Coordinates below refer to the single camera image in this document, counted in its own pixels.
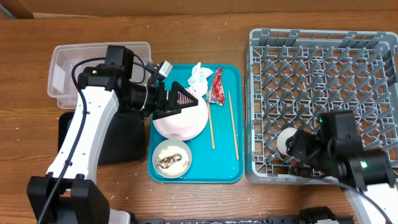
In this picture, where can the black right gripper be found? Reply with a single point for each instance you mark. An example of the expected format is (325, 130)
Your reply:
(296, 148)

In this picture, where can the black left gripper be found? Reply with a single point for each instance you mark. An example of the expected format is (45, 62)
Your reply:
(160, 102)

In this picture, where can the pink bowl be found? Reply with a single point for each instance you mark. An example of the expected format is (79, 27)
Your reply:
(195, 117)

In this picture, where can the white napkin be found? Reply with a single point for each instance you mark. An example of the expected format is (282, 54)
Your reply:
(198, 80)

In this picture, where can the white paper cup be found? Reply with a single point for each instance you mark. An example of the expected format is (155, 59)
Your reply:
(283, 138)

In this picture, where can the red snack wrapper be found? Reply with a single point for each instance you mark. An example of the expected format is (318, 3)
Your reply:
(216, 92)

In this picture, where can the wooden chopstick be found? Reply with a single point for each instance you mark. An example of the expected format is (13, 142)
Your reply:
(210, 121)
(233, 126)

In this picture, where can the grey bowl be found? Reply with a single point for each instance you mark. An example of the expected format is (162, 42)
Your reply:
(164, 144)

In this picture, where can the rice food scraps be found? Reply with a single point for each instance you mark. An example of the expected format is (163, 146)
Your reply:
(173, 161)

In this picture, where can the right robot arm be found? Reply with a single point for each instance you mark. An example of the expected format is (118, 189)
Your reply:
(365, 175)

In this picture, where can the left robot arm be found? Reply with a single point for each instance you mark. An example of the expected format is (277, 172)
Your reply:
(119, 82)

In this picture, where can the black food waste tray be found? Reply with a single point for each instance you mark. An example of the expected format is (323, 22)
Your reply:
(125, 139)

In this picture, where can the grey dishwasher rack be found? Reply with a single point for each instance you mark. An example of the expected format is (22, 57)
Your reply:
(293, 75)

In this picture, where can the pink plate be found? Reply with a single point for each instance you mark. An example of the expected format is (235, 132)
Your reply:
(178, 134)

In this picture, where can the teal plastic tray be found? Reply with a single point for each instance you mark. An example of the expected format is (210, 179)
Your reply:
(209, 165)

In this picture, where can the black bar at table edge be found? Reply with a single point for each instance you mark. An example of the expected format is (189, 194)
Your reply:
(273, 219)

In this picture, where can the clear plastic bin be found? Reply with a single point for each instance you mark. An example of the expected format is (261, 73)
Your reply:
(60, 84)

